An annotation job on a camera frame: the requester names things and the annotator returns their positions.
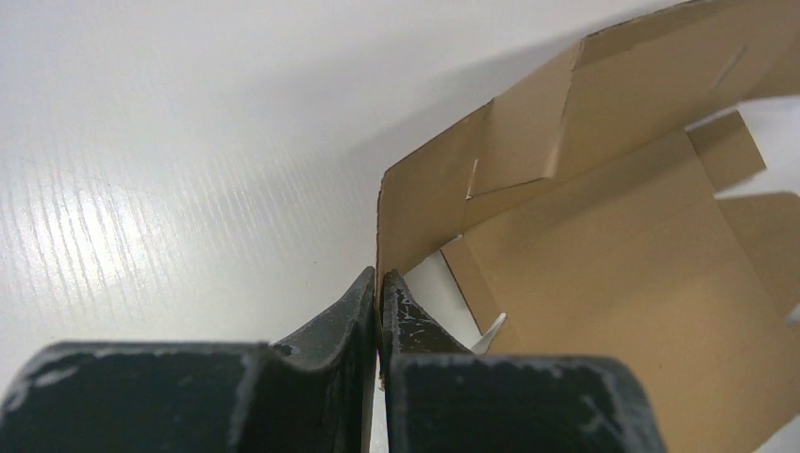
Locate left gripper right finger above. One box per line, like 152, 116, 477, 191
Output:
380, 271, 666, 452

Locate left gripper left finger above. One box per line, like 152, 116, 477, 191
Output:
1, 267, 376, 452

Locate brown cardboard box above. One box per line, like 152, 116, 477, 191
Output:
376, 1, 799, 452

